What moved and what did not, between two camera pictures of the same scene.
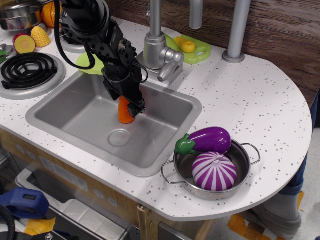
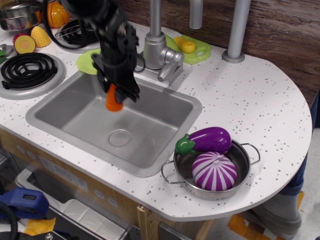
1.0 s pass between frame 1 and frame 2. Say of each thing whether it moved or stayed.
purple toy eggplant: stayed
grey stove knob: stayed
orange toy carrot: moved
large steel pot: stayed
